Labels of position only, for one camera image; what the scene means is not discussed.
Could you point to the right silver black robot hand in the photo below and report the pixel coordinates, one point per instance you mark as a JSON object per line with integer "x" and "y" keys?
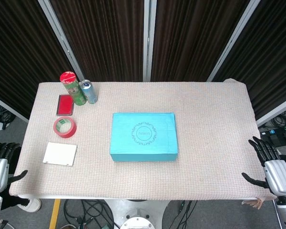
{"x": 277, "y": 176}

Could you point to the light blue shoe box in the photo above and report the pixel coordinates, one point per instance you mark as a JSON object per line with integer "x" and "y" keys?
{"x": 143, "y": 136}

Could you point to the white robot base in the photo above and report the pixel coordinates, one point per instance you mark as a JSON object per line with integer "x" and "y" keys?
{"x": 135, "y": 214}

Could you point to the white card pad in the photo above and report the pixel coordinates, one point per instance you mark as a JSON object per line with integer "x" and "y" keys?
{"x": 59, "y": 153}

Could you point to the green canister with red lid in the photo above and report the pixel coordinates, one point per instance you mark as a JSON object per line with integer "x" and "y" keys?
{"x": 75, "y": 91}

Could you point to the person's dark trouser leg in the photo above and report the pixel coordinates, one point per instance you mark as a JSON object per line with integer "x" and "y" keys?
{"x": 10, "y": 199}

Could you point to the white sneaker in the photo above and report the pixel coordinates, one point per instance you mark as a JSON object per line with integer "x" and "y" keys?
{"x": 31, "y": 205}

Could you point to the beige waffle tablecloth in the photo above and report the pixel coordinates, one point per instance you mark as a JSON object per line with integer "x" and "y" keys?
{"x": 205, "y": 143}

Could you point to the red tape roll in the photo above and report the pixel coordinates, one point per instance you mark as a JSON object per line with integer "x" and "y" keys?
{"x": 69, "y": 133}

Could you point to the red stamp pad black case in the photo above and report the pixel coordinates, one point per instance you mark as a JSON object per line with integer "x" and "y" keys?
{"x": 65, "y": 105}

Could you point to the light blue drink can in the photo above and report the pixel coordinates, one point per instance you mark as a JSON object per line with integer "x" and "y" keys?
{"x": 89, "y": 93}

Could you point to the dark ribbed divider panel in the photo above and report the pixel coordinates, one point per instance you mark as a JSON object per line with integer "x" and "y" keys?
{"x": 19, "y": 47}
{"x": 271, "y": 52}
{"x": 105, "y": 38}
{"x": 195, "y": 38}

